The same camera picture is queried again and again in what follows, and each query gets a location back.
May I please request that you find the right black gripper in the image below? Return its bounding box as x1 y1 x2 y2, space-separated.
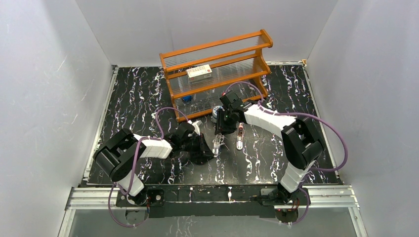
214 108 237 135

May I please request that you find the white stapler part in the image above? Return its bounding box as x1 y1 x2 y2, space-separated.
212 133 222 157

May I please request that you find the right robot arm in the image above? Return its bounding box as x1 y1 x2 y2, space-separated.
216 91 325 204

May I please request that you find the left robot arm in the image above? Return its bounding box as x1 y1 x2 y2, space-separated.
93 122 214 205

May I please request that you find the round patterned tape roll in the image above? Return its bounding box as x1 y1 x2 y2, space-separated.
211 106 222 123

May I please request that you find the small blue object on shelf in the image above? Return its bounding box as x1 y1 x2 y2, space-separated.
182 95 192 101

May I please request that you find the orange wooden shelf rack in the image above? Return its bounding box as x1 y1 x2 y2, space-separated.
160 29 273 122

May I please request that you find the white red staple box on shelf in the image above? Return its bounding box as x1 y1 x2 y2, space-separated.
186 64 212 82

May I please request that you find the black base bar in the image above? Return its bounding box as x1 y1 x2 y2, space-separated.
144 184 311 219

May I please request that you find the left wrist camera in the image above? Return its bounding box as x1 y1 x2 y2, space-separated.
187 120 203 135

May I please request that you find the aluminium rail frame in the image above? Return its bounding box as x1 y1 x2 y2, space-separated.
58 185 368 237

